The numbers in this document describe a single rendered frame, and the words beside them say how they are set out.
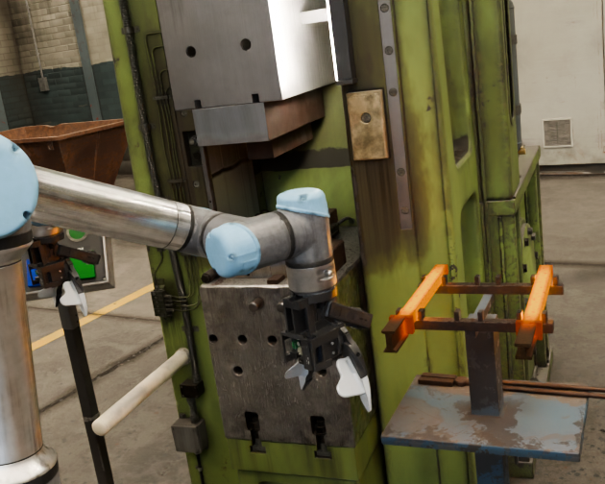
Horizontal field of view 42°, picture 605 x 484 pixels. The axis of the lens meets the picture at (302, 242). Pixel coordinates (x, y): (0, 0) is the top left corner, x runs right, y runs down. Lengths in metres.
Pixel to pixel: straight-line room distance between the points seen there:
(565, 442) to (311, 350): 0.66
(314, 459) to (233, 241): 1.16
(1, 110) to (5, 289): 10.58
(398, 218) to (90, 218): 1.07
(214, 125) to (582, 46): 5.36
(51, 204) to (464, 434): 0.98
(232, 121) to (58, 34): 9.27
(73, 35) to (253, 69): 9.10
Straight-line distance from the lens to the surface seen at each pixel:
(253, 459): 2.24
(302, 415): 2.10
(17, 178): 0.92
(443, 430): 1.71
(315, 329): 1.21
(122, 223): 1.14
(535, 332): 1.49
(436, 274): 1.80
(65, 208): 1.11
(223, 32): 1.96
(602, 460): 2.92
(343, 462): 2.14
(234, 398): 2.16
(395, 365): 2.18
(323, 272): 1.18
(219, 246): 1.10
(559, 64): 7.13
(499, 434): 1.69
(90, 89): 10.89
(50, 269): 1.92
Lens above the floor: 1.52
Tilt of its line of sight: 15 degrees down
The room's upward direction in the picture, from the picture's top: 8 degrees counter-clockwise
